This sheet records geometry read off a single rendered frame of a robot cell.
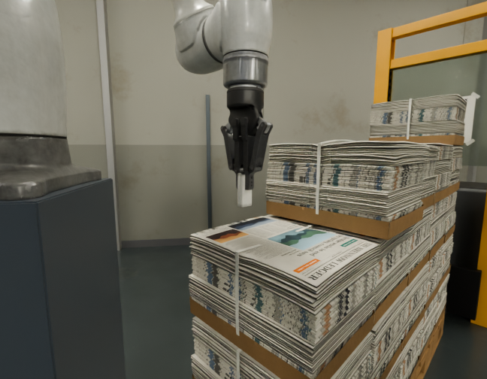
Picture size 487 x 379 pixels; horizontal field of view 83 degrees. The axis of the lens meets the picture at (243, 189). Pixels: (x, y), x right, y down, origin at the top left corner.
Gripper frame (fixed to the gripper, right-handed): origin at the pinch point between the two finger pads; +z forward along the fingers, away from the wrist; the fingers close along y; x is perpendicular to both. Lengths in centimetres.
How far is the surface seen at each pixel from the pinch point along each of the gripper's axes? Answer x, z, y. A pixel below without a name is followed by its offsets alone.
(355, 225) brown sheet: -26.2, 10.2, -13.1
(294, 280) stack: 2.2, 14.3, -14.6
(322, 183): -27.0, 0.6, -3.2
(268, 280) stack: 2.2, 16.5, -8.7
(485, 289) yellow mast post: -168, 71, -34
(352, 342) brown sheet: -14.6, 32.8, -18.7
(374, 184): -26.1, -0.5, -16.9
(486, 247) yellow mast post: -168, 46, -32
